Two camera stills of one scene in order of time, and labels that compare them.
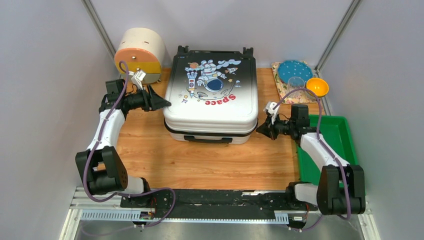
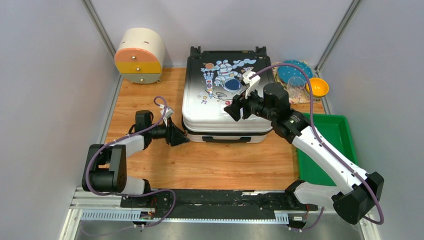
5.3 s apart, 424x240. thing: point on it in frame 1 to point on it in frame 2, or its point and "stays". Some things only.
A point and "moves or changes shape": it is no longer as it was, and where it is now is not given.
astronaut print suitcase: x=213 y=95 moves or changes shape
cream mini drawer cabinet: x=142 y=49 stays
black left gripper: x=153 y=101 to x=177 y=136
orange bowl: x=318 y=86 stays
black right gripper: x=268 y=130 to x=238 y=101
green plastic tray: x=336 y=132 stays
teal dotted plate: x=290 y=68 stays
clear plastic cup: x=294 y=83 stays
